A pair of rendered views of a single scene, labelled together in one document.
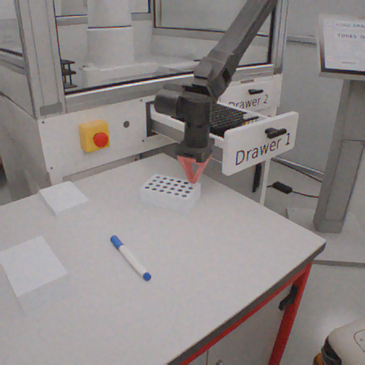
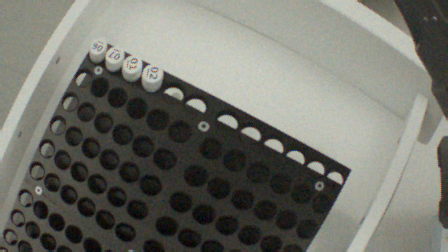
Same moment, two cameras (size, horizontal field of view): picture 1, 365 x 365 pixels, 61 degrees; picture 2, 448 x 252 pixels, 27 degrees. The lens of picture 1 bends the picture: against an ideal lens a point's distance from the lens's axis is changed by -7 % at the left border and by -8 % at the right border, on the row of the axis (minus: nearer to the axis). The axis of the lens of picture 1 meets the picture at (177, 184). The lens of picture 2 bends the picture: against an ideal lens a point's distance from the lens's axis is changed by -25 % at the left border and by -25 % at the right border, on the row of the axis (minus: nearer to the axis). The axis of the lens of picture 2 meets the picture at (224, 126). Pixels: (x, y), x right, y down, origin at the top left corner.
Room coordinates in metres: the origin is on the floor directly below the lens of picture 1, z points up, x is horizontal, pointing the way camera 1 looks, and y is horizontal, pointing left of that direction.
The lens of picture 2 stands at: (1.01, 0.05, 1.51)
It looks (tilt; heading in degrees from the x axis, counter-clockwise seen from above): 68 degrees down; 236
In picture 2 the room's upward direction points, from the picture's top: 12 degrees clockwise
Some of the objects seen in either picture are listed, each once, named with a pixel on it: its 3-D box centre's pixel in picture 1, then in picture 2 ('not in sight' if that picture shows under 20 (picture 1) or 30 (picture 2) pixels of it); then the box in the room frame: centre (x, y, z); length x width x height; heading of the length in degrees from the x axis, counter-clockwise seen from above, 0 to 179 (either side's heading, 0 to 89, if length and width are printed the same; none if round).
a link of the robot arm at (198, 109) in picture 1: (195, 108); not in sight; (0.70, -0.04, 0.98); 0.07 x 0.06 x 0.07; 58
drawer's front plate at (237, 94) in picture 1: (248, 98); not in sight; (1.24, -0.27, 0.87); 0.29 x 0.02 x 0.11; 129
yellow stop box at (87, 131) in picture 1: (94, 135); not in sight; (0.83, 0.22, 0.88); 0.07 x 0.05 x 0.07; 129
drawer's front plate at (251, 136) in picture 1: (263, 140); (281, 7); (0.80, -0.22, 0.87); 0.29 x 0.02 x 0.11; 129
